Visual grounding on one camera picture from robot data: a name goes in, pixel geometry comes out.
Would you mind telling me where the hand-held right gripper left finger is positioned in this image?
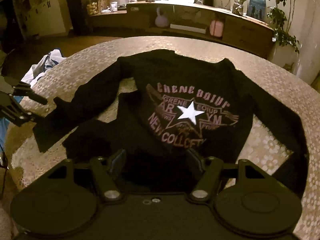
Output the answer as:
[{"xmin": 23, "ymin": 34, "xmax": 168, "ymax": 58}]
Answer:
[{"xmin": 47, "ymin": 149, "xmax": 128, "ymax": 204}]

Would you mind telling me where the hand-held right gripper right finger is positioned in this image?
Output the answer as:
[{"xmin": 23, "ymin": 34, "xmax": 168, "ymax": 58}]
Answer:
[{"xmin": 186, "ymin": 147, "xmax": 269, "ymax": 204}]

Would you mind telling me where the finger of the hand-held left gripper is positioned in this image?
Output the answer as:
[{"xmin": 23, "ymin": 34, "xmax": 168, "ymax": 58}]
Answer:
[
  {"xmin": 0, "ymin": 95, "xmax": 50, "ymax": 127},
  {"xmin": 0, "ymin": 76, "xmax": 48, "ymax": 105}
]

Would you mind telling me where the black star print sweater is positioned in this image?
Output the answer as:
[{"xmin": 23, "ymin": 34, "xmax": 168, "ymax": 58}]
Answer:
[{"xmin": 32, "ymin": 49, "xmax": 309, "ymax": 200}]

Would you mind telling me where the white and blue collared shirt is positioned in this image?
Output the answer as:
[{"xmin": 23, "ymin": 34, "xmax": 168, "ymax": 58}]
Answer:
[{"xmin": 20, "ymin": 47, "xmax": 68, "ymax": 88}]

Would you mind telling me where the cookie jar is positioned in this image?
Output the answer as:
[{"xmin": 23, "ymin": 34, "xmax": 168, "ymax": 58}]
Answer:
[{"xmin": 86, "ymin": 0, "xmax": 99, "ymax": 15}]

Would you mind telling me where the lace-covered table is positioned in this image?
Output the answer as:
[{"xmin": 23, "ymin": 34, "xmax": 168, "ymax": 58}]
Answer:
[{"xmin": 5, "ymin": 36, "xmax": 320, "ymax": 240}]

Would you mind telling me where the pink container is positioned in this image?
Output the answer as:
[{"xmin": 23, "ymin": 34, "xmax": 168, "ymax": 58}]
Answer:
[{"xmin": 209, "ymin": 17, "xmax": 223, "ymax": 38}]

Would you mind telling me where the white plant pot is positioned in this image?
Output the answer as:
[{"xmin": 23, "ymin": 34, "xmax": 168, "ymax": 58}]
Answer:
[{"xmin": 271, "ymin": 45, "xmax": 297, "ymax": 68}]

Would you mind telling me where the wooden sideboard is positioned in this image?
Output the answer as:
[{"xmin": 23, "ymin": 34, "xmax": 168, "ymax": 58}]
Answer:
[{"xmin": 87, "ymin": 0, "xmax": 275, "ymax": 58}]

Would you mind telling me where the blue picture card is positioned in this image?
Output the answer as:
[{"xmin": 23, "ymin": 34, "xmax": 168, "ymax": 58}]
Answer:
[{"xmin": 247, "ymin": 0, "xmax": 266, "ymax": 20}]

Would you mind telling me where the large leafy houseplant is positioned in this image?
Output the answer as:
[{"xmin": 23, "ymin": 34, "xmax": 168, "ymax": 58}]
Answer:
[{"xmin": 260, "ymin": 0, "xmax": 300, "ymax": 54}]

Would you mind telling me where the wall shelf cabinet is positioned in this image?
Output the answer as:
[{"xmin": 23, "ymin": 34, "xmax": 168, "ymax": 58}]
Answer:
[{"xmin": 15, "ymin": 0, "xmax": 70, "ymax": 38}]

